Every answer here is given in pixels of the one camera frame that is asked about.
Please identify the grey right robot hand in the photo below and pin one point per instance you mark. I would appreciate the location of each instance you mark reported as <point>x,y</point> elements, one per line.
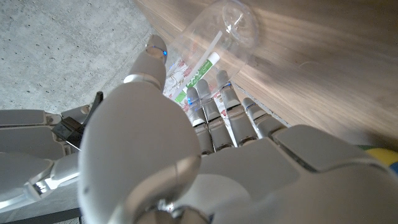
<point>25,143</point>

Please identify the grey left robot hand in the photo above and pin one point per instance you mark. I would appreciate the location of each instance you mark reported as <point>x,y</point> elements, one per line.
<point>248,180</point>

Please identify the clear dispenser bottle black pump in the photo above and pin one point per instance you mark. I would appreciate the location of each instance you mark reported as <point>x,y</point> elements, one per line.
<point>230,37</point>

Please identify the green Expo marker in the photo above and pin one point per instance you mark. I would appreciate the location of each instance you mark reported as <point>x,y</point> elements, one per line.
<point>203,68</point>

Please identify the floral backdrop cloth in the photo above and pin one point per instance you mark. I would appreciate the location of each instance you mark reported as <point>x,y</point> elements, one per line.
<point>178,73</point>

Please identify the colourful wooden maraca toy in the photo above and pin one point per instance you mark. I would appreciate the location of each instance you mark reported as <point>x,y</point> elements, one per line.
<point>384,155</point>

